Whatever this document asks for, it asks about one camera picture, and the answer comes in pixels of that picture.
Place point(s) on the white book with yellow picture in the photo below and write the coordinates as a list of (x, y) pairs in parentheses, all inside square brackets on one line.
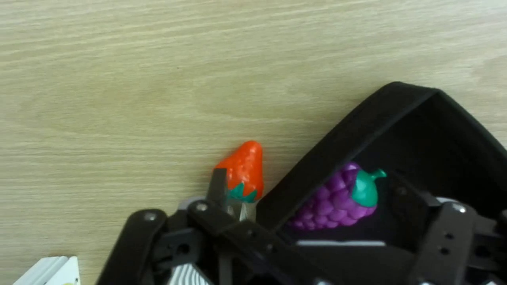
[(50, 271)]

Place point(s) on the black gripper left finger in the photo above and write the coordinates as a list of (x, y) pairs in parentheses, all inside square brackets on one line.
[(148, 242)]

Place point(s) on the red strawberry toy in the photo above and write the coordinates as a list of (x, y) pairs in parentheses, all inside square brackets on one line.
[(246, 168)]

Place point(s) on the purple grape toy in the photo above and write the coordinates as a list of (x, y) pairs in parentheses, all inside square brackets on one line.
[(333, 203)]

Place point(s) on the black fabric box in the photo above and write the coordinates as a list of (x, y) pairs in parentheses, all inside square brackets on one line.
[(433, 136)]

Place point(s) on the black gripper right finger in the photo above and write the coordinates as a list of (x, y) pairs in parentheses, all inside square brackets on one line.
[(446, 242)]

